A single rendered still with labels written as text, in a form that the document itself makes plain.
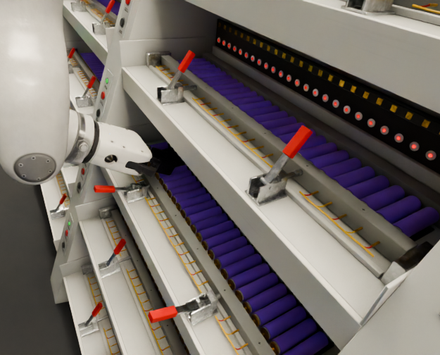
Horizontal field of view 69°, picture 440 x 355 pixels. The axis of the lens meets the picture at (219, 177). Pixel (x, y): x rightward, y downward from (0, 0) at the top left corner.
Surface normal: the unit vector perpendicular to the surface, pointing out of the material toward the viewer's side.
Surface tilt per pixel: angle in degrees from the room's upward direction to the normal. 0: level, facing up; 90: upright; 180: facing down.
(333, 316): 111
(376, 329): 90
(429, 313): 90
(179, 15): 90
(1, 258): 0
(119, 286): 21
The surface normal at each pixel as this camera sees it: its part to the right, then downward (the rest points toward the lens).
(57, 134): 0.81, 0.46
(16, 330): 0.39, -0.83
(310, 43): -0.86, 0.24
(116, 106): 0.51, 0.56
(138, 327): 0.10, -0.79
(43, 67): 0.61, -0.10
